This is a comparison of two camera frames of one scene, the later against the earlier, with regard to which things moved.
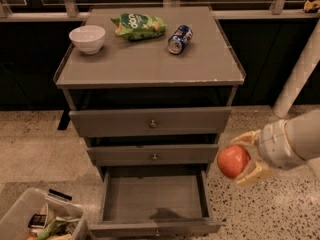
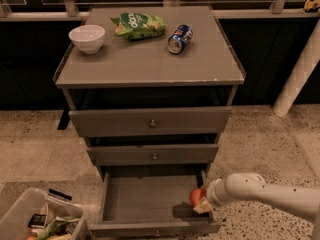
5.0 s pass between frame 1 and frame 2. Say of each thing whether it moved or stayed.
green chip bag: stayed
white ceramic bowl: stayed
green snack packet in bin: stayed
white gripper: moved
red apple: moved
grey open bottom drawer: stayed
